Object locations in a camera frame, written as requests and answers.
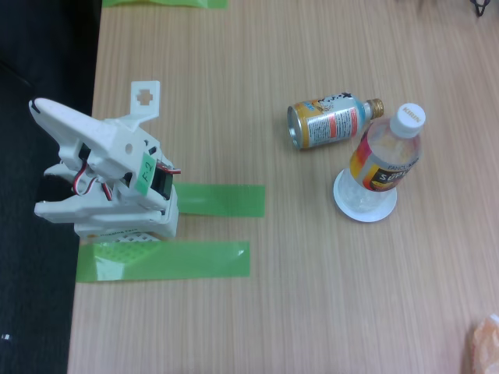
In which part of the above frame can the clear plastic bottle orange label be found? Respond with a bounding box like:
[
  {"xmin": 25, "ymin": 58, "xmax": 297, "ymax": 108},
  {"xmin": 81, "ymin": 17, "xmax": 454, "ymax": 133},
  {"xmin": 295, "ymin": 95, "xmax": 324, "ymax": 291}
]
[{"xmin": 337, "ymin": 101, "xmax": 427, "ymax": 213}]

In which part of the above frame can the metal bottle can gold cap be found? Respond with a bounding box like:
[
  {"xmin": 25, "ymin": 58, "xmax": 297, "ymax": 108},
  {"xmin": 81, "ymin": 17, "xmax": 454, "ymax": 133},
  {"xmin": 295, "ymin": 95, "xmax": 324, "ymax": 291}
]
[{"xmin": 287, "ymin": 90, "xmax": 386, "ymax": 151}]

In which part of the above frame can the green paper label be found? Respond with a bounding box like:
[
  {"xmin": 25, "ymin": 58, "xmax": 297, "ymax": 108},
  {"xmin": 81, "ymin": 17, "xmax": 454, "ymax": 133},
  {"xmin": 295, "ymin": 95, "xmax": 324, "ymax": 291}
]
[{"xmin": 136, "ymin": 150, "xmax": 158, "ymax": 196}]

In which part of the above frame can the short green tape strip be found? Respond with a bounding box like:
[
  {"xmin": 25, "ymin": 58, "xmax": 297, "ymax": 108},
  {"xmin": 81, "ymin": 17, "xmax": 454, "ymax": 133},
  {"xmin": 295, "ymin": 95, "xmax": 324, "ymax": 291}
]
[{"xmin": 173, "ymin": 182, "xmax": 267, "ymax": 219}]

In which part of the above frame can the long green tape strip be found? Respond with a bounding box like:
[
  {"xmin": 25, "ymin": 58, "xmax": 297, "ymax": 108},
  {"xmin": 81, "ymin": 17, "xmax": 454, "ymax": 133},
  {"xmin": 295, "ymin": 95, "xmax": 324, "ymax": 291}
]
[{"xmin": 76, "ymin": 240, "xmax": 251, "ymax": 284}]

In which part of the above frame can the green tape at table edge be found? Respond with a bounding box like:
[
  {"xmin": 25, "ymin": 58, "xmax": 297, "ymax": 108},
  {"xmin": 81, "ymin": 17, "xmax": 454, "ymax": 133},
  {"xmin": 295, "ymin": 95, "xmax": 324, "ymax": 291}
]
[{"xmin": 101, "ymin": 0, "xmax": 228, "ymax": 11}]

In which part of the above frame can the small white round plate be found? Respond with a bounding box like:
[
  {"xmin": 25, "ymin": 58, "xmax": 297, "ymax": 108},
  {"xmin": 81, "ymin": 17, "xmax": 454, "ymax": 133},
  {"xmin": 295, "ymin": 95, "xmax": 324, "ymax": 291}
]
[{"xmin": 332, "ymin": 167, "xmax": 399, "ymax": 224}]

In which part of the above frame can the orange plastic bag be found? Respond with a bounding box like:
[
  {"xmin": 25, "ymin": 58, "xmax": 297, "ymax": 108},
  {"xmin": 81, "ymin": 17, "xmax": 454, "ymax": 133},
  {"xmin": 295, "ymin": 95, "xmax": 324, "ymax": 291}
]
[{"xmin": 469, "ymin": 313, "xmax": 499, "ymax": 374}]

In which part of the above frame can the white empty camera mount bracket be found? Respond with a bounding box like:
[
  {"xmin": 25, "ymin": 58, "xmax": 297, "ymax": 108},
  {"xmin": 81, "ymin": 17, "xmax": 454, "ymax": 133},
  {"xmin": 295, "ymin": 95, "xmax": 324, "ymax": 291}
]
[{"xmin": 129, "ymin": 80, "xmax": 162, "ymax": 126}]

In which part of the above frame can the black cable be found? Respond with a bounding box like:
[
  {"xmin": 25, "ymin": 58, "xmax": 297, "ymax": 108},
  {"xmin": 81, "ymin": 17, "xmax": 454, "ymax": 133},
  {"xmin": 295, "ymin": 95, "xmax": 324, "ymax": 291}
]
[{"xmin": 469, "ymin": 0, "xmax": 491, "ymax": 19}]

